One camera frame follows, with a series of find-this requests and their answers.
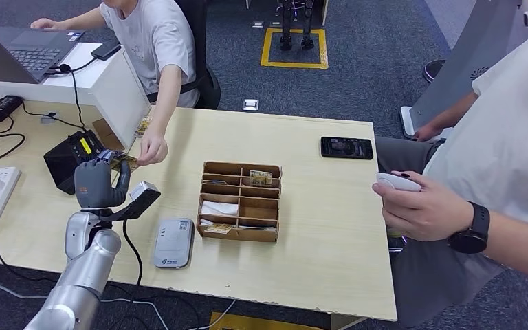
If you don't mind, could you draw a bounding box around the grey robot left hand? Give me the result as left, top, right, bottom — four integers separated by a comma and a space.
73, 149, 132, 210

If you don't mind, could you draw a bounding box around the person's right hand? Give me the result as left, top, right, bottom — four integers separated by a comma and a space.
30, 17, 60, 31
413, 122, 443, 143

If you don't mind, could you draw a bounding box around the person's left hand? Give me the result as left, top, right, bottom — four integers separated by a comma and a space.
135, 129, 169, 166
372, 170, 474, 242

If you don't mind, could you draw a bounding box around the white remote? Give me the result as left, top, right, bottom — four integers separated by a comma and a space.
375, 172, 423, 193

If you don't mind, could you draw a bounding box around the person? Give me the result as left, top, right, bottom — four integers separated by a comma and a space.
30, 0, 201, 167
372, 35, 528, 330

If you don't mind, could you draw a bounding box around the grey card reader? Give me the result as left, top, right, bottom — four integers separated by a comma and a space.
153, 217, 195, 270

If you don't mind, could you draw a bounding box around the small yellowish printed card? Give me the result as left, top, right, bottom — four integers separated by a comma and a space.
203, 223, 234, 235

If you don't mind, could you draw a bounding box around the dark grey laptop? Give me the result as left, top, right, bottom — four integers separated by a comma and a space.
0, 16, 87, 85

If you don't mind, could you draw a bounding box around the black device with yellow label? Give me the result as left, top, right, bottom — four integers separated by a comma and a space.
43, 129, 108, 196

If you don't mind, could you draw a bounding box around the brown cardboard piece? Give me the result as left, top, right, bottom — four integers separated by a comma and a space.
92, 117, 126, 153

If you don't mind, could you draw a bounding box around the black wristwatch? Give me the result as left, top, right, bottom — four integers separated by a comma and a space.
447, 201, 492, 255

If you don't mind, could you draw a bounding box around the white counter block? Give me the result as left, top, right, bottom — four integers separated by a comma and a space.
0, 41, 152, 149

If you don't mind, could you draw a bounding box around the black smartphone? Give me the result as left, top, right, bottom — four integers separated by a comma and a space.
320, 136, 375, 161

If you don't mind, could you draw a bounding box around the black office chair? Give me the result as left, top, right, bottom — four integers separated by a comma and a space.
147, 0, 221, 110

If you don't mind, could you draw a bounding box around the grey slanted stand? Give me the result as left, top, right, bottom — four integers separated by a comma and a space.
400, 0, 525, 140

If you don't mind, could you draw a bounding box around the white folded paper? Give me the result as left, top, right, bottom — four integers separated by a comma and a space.
200, 201, 240, 217

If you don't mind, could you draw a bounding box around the black power adapter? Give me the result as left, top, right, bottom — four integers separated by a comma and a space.
0, 94, 24, 127

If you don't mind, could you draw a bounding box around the cardboard compartment organizer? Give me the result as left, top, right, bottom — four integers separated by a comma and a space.
196, 161, 283, 243

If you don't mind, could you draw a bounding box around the black and white humanoid robot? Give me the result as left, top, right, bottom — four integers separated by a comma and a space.
276, 0, 316, 51

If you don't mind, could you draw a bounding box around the yellow board under table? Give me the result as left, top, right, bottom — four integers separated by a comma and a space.
209, 311, 324, 330

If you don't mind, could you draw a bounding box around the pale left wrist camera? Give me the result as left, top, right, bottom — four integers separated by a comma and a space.
100, 181, 162, 223

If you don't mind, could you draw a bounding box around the black laptop cable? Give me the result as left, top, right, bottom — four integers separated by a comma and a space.
45, 63, 97, 133

